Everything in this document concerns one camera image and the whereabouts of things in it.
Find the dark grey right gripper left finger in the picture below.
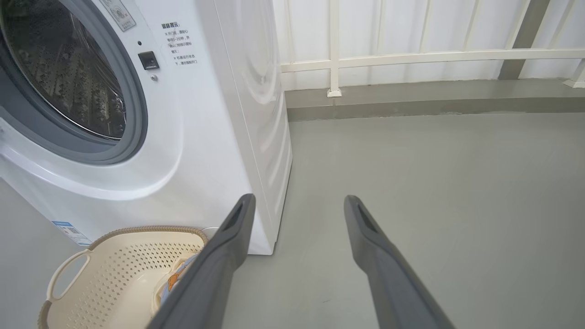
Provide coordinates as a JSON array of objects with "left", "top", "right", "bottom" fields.
[{"left": 146, "top": 194, "right": 256, "bottom": 329}]

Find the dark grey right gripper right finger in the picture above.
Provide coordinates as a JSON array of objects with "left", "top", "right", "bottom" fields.
[{"left": 344, "top": 195, "right": 455, "bottom": 329}]

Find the blue garment with orange print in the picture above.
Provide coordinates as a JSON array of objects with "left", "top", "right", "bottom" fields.
[{"left": 158, "top": 254, "right": 200, "bottom": 308}]

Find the cream perforated laundry basket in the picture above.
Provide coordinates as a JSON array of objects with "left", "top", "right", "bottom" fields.
[{"left": 38, "top": 226, "right": 211, "bottom": 329}]

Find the white front-load washing machine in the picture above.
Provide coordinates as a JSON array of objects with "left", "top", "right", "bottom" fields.
[{"left": 0, "top": 0, "right": 293, "bottom": 255}]

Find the grey rubber door seal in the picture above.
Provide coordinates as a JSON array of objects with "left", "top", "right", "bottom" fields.
[{"left": 0, "top": 0, "right": 149, "bottom": 165}]

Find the black door latch socket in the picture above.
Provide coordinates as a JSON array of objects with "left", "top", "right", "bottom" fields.
[{"left": 138, "top": 51, "right": 160, "bottom": 71}]

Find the blue energy label sticker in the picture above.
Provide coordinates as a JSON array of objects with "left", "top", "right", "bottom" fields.
[{"left": 51, "top": 221, "right": 92, "bottom": 247}]

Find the white metal railing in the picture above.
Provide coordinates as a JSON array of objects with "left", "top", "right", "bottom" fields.
[{"left": 273, "top": 0, "right": 585, "bottom": 98}]

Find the grey caution sticker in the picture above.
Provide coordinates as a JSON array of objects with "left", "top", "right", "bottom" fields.
[{"left": 100, "top": 0, "right": 137, "bottom": 32}]

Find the grey steel post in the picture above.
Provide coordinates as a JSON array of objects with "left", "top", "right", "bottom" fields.
[{"left": 497, "top": 0, "right": 552, "bottom": 81}]

